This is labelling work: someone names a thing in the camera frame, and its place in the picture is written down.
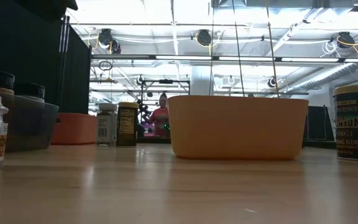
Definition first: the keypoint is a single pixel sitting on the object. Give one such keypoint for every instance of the dark jar yellow lid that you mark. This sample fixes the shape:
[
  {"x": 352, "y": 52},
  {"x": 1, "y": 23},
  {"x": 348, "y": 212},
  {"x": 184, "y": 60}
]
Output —
[{"x": 127, "y": 124}]

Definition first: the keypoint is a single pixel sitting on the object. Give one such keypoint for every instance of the yellow plastic bin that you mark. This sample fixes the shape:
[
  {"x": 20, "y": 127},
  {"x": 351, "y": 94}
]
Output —
[{"x": 238, "y": 127}]

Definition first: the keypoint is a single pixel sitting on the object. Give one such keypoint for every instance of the white lid jar barcode label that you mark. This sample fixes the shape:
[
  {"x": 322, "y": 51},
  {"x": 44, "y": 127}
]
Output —
[{"x": 106, "y": 127}]

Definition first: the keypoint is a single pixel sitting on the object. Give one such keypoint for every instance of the orange plastic bin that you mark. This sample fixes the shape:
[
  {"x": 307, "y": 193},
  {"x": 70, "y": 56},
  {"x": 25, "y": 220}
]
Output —
[{"x": 73, "y": 130}]

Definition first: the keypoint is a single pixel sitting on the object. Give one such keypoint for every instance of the person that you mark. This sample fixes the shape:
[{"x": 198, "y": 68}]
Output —
[{"x": 160, "y": 119}]

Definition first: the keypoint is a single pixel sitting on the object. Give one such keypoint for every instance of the black curtain stand pole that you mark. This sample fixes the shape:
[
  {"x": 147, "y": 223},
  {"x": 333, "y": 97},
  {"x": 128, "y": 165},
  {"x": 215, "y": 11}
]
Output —
[{"x": 62, "y": 62}]

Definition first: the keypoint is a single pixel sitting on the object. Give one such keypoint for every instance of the black background rig frame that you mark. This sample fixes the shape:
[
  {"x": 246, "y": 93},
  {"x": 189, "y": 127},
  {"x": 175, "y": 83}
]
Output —
[{"x": 166, "y": 81}]

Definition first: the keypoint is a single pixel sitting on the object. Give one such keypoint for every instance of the black lid spice jar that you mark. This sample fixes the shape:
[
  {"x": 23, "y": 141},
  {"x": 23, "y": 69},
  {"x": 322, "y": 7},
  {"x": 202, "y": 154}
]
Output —
[{"x": 28, "y": 90}]

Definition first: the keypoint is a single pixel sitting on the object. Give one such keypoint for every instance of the grey translucent plastic bin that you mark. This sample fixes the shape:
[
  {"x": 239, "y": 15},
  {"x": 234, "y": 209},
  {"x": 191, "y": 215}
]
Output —
[{"x": 30, "y": 124}]

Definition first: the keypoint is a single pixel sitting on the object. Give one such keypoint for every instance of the black curtain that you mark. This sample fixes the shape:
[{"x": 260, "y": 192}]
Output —
[{"x": 17, "y": 77}]

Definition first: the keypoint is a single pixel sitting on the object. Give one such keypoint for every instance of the long ceiling light bar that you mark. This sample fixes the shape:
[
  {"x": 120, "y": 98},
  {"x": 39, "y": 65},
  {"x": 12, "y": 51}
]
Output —
[{"x": 123, "y": 57}]

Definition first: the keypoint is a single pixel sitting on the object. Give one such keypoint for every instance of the silver ventilation duct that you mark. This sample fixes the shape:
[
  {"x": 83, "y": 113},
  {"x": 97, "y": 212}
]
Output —
[{"x": 328, "y": 74}]

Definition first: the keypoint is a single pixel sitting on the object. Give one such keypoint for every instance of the chili onion jar yellow lid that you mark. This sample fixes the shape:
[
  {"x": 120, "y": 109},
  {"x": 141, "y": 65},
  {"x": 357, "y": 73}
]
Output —
[{"x": 353, "y": 124}]

